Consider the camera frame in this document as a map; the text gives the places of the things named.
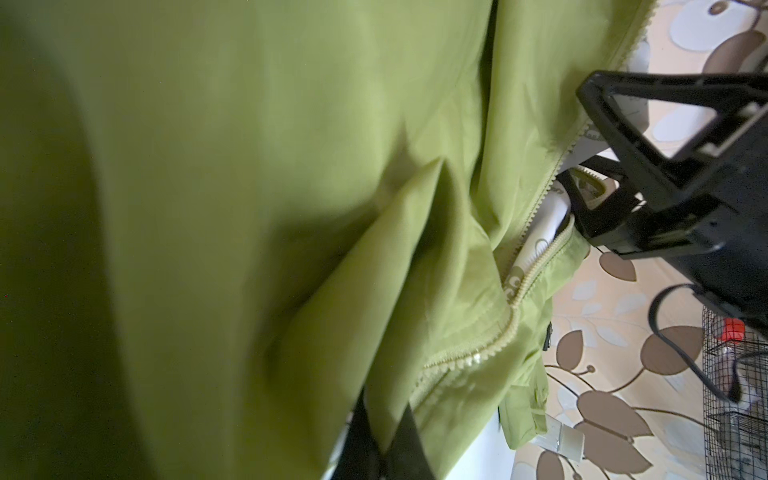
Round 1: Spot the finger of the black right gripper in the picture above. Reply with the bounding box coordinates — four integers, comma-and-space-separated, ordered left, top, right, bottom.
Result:
577, 71, 767, 209
556, 155, 642, 240

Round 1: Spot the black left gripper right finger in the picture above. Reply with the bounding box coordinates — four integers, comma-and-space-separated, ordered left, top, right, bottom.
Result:
383, 406, 435, 480

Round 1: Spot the green zip-up hooded jacket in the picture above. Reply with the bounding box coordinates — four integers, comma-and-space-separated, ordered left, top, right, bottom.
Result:
1, 1, 655, 479

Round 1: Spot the red capped bottle in basket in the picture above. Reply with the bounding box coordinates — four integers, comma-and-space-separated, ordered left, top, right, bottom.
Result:
719, 317, 746, 343

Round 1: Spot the black wire basket right wall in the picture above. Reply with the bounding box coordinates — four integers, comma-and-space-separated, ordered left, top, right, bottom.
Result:
702, 308, 767, 479

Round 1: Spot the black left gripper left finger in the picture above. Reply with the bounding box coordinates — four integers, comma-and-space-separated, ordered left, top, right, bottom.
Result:
332, 398, 383, 480

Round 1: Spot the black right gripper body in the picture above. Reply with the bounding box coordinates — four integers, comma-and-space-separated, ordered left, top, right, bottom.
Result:
590, 107, 768, 331

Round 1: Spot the white tape roll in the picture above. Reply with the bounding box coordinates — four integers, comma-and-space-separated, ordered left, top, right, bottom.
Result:
532, 415, 585, 463

